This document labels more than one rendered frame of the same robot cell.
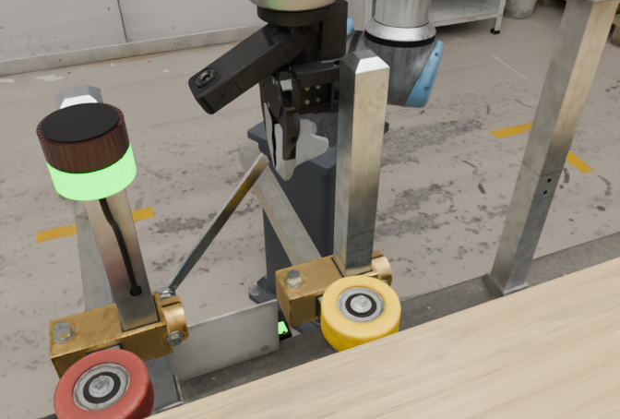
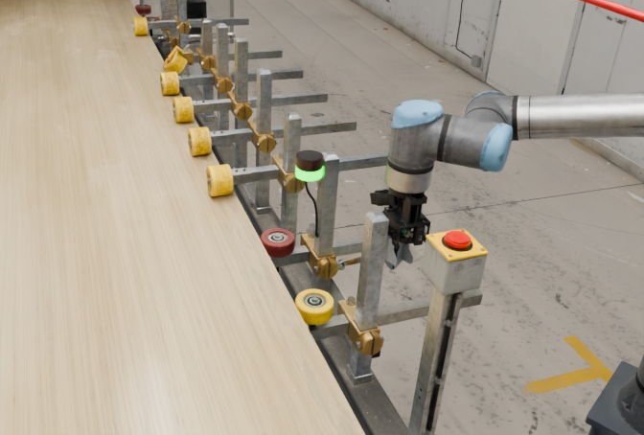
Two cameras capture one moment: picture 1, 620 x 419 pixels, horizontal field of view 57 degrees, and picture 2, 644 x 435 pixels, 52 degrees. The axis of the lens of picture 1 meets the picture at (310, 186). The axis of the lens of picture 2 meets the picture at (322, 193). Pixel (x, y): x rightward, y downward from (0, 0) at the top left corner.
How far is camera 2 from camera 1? 1.27 m
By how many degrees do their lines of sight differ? 72
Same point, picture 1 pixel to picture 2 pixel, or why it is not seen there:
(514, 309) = (311, 354)
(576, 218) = not seen: outside the picture
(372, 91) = (368, 228)
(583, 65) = (432, 317)
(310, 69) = (392, 216)
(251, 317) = not seen: hidden behind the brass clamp
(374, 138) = (366, 252)
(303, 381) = (275, 284)
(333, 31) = (405, 208)
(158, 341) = (314, 263)
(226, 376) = not seen: hidden behind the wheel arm
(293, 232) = (394, 308)
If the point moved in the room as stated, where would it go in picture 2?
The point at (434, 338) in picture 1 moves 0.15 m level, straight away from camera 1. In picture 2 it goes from (294, 322) to (367, 343)
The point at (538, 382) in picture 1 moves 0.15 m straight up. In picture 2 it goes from (267, 351) to (269, 286)
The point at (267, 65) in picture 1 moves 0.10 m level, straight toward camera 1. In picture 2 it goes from (383, 199) to (335, 199)
